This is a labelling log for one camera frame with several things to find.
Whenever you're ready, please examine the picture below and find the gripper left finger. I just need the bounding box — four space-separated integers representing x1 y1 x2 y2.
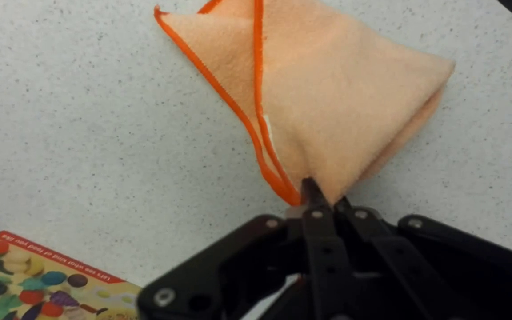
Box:
137 177 353 320

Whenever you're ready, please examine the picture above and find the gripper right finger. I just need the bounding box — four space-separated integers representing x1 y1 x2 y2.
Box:
334 196 512 320

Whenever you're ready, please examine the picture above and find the peach cloth with orange hem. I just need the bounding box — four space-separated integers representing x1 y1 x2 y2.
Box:
154 0 456 207

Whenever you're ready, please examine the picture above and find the colourful toy food box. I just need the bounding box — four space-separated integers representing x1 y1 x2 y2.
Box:
0 231 142 320

